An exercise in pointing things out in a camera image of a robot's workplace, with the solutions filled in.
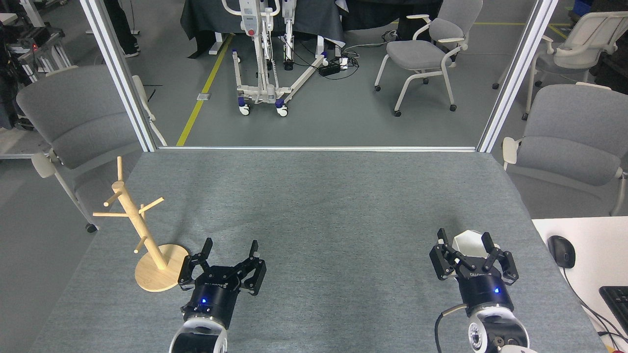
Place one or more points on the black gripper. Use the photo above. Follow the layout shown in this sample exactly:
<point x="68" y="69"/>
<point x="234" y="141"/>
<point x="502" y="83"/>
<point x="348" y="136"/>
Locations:
<point x="216" y="294"/>
<point x="483" y="291"/>

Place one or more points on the white hexagonal cup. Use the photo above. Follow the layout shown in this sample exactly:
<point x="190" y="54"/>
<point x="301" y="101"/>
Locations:
<point x="468" y="242"/>

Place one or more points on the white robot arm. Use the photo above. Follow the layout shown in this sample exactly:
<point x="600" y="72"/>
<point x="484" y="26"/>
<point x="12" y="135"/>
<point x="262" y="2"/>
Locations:
<point x="495" y="331"/>
<point x="198" y="338"/>

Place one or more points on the wooden cup rack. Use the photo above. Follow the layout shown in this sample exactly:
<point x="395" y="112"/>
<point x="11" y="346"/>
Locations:
<point x="162" y="274"/>

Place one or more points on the metal equipment rack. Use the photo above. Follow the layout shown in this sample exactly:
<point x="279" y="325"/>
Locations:
<point x="34" y="54"/>

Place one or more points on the black computer mouse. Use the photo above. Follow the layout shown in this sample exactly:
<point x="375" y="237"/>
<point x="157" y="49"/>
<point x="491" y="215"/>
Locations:
<point x="562" y="251"/>

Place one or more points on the white desk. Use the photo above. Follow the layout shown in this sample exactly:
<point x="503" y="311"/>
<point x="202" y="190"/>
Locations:
<point x="596" y="245"/>

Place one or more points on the black keyboard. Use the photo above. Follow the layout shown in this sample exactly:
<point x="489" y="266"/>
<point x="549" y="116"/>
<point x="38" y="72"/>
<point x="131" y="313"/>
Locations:
<point x="618" y="304"/>

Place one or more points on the silver floor plate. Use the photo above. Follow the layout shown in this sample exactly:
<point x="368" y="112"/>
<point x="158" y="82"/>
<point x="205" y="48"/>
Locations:
<point x="203" y="96"/>

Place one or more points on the grey chair with beige armrest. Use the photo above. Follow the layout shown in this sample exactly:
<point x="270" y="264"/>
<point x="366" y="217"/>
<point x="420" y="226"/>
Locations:
<point x="78" y="117"/>

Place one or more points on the grey chair on castors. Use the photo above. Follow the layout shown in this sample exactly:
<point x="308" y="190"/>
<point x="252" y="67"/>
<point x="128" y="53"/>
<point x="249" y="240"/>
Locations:
<point x="417" y="54"/>

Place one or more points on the black power strip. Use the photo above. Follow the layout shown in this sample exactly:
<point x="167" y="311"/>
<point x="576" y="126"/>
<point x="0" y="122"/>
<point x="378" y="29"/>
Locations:
<point x="329" y="67"/>

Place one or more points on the white wheeled stand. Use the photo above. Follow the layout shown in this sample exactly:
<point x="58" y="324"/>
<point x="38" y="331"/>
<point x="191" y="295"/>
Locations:
<point x="250" y="24"/>

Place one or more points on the white mesh-back chair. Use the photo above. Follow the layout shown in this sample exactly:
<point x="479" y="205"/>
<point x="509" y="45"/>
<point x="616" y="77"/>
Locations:
<point x="584" y="37"/>

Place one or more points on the dark cloth-covered table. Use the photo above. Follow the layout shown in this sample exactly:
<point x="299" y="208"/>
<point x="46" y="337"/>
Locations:
<point x="206" y="17"/>

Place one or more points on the person's legs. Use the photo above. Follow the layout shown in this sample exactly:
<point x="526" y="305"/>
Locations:
<point x="122" y="29"/>

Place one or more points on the silver table edge rail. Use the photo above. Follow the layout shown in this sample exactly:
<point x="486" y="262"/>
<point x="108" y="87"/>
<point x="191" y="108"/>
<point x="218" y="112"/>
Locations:
<point x="319" y="148"/>

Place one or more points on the grey chair with white frame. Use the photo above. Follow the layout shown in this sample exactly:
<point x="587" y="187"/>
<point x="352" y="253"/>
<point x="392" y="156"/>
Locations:
<point x="574" y="132"/>

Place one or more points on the silver post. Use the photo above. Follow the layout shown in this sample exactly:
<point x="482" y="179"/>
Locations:
<point x="515" y="78"/>
<point x="120" y="73"/>

